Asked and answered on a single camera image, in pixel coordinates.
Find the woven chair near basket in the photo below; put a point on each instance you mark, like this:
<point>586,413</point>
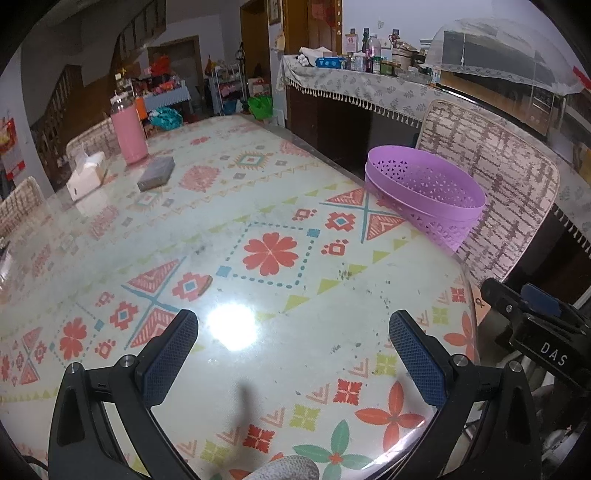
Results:
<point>518,174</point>

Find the woven chair far centre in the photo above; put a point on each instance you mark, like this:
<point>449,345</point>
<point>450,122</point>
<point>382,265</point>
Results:
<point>100,137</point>

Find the sideboard with patterned cloth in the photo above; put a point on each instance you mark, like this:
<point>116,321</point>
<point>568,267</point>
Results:
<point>407,102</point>

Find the woven chair far left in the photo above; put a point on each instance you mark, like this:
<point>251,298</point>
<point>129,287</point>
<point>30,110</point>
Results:
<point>24,200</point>

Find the red wall calendar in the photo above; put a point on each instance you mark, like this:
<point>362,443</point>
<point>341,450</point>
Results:
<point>11,156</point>

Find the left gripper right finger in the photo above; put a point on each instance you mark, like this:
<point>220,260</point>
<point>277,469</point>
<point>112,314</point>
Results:
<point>506,445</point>

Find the green bag on floor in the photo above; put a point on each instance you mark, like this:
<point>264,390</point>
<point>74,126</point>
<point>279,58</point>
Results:
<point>261,107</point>

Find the silver grey small box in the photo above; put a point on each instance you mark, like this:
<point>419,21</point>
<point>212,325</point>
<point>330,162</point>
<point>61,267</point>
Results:
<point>156,174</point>

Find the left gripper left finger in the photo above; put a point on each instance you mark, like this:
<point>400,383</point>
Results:
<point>82,442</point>

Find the pink thermos bottle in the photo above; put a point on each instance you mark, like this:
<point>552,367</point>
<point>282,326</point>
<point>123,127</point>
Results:
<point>128,128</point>

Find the white tissue pack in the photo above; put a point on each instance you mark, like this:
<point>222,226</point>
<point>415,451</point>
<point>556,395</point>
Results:
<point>88,174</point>

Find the purple perforated basket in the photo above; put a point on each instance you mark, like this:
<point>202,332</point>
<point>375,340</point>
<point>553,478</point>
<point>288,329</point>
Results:
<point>435,195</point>

